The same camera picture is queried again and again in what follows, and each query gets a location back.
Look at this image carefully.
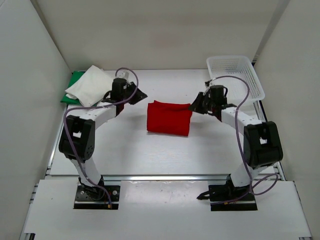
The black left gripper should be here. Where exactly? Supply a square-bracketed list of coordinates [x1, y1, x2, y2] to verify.
[122, 81, 148, 106]

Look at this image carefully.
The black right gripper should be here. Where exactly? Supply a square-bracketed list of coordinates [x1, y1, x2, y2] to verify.
[188, 93, 216, 116]

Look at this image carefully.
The red t shirt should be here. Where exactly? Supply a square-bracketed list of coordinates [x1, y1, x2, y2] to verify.
[146, 100, 193, 137]

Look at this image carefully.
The white t shirt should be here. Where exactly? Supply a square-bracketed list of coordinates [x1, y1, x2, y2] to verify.
[65, 65, 114, 107]

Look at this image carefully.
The green t shirt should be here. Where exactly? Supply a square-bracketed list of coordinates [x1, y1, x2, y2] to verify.
[60, 71, 99, 107]

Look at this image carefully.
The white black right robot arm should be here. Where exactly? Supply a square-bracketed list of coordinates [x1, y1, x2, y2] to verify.
[189, 85, 283, 204]

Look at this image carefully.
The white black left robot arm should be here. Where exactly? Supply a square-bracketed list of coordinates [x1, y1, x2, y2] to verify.
[58, 78, 148, 200]

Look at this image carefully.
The white plastic basket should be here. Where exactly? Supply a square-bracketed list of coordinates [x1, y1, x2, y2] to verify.
[206, 55, 265, 105]

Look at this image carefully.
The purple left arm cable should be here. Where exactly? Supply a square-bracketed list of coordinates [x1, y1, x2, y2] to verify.
[63, 67, 140, 210]

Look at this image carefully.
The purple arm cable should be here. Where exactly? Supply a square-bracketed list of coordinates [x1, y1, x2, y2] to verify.
[63, 67, 140, 210]
[204, 76, 280, 206]

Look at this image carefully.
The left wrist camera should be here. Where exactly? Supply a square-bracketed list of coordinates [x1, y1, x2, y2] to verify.
[110, 71, 131, 102]

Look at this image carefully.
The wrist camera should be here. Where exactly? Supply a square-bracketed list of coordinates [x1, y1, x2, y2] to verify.
[205, 80, 228, 105]
[110, 71, 131, 102]

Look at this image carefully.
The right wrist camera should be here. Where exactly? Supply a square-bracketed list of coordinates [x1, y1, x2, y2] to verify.
[205, 80, 228, 105]

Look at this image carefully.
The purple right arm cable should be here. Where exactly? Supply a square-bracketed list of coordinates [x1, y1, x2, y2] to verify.
[204, 76, 280, 206]

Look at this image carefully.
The aluminium table rail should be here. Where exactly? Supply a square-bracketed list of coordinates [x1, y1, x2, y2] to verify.
[44, 173, 283, 186]

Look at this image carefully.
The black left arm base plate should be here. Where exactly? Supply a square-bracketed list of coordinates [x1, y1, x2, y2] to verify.
[73, 184, 121, 210]

